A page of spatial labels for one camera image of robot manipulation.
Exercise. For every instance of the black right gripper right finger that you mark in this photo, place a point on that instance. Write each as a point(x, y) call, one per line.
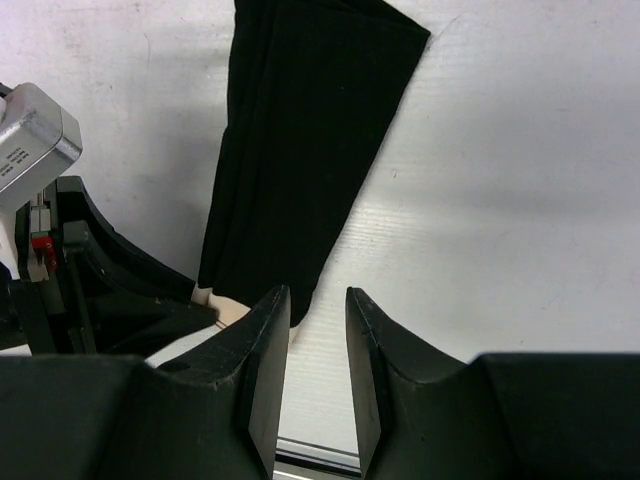
point(422, 414)

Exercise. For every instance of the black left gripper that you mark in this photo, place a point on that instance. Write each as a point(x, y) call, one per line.
point(84, 288)

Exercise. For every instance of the black underwear with beige waistband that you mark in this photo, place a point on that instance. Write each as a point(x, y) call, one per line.
point(313, 87)

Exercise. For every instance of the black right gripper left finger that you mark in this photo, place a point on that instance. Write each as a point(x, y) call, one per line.
point(211, 413)

